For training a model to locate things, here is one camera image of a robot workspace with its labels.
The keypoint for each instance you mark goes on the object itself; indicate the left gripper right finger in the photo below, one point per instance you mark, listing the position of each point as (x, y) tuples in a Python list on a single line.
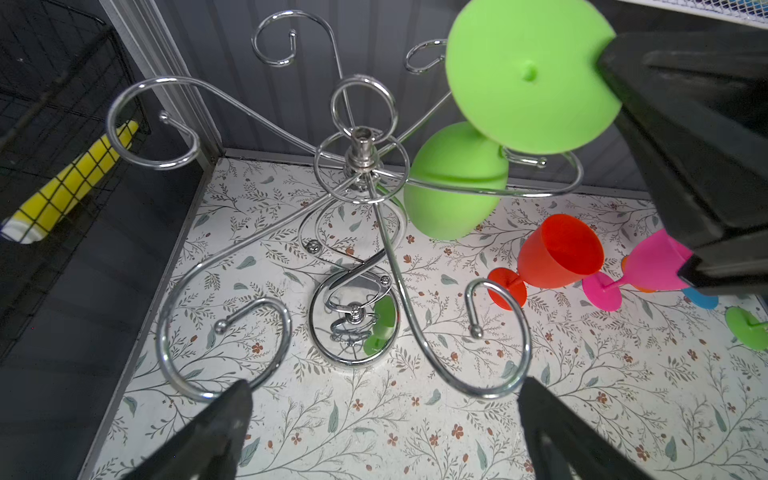
[(561, 445)]

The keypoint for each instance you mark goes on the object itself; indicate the pink plastic wine glass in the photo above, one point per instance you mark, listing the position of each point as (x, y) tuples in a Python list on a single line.
[(654, 264)]

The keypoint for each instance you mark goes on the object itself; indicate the chrome wine glass rack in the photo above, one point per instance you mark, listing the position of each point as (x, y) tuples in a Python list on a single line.
[(323, 271)]

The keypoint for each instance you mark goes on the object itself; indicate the green plastic wine glass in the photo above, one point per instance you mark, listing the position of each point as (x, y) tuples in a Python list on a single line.
[(747, 329), (524, 76)]

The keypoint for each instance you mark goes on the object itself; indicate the blue plastic wine glass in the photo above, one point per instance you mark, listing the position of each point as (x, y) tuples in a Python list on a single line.
[(700, 300)]

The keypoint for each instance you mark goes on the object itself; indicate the red plastic wine glass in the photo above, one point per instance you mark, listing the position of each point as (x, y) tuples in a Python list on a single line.
[(560, 252)]

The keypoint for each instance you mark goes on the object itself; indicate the white wire mesh basket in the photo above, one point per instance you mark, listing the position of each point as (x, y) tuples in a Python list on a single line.
[(751, 13)]

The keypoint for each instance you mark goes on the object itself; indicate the yellow item in black basket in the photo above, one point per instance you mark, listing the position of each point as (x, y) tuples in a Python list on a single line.
[(39, 215)]

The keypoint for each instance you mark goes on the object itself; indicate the black wire basket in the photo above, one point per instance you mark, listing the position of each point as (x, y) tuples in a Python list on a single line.
[(60, 66)]

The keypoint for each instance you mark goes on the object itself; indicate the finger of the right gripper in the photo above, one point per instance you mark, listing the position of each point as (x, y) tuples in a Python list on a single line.
[(694, 116)]

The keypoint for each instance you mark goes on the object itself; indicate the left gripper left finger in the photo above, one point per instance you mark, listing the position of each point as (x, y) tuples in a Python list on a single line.
[(210, 446)]

